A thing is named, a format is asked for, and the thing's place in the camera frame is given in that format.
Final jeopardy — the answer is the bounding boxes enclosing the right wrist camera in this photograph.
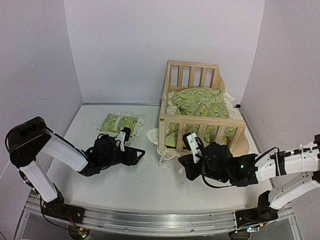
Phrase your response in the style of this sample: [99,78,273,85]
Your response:
[182,132,204,164]

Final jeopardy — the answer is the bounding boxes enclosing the small lemon print pillow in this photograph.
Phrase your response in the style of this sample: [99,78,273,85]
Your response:
[95,112,146,144]

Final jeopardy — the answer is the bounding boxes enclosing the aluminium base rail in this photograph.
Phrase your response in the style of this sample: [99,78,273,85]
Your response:
[14,191,301,240]

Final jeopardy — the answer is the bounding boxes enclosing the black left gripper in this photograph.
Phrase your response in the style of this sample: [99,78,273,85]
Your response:
[99,146,145,169]

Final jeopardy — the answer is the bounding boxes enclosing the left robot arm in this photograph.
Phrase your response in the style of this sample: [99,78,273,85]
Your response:
[4,116,146,224]

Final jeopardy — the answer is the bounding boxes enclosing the wooden pet bed frame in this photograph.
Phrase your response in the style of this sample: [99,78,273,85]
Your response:
[158,60,250,157]

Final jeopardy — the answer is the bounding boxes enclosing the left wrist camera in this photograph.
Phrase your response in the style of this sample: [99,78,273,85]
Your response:
[117,127,131,152]

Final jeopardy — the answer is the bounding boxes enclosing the lemon print bed cushion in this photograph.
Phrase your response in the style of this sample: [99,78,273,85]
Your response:
[145,87,242,173]

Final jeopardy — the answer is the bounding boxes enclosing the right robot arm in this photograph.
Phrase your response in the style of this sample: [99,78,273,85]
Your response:
[178,133,320,230]

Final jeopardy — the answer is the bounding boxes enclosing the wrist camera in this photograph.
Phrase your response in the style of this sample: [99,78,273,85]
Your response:
[182,132,204,164]
[117,127,131,152]

